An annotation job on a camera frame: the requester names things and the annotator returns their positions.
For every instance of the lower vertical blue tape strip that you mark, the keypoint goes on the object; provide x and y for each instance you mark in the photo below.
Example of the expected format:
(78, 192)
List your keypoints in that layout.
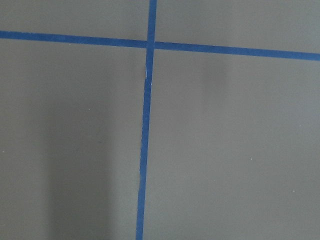
(143, 160)

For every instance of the horizontal blue tape strip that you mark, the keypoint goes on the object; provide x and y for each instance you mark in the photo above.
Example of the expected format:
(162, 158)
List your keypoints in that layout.
(158, 45)

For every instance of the upper vertical blue tape strip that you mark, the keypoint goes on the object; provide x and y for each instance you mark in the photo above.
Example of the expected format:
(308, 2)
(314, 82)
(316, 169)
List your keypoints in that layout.
(150, 45)

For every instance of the vertical blue tape strip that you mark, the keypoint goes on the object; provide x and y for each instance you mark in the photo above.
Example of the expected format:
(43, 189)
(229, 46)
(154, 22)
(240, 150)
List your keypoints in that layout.
(150, 45)
(143, 160)

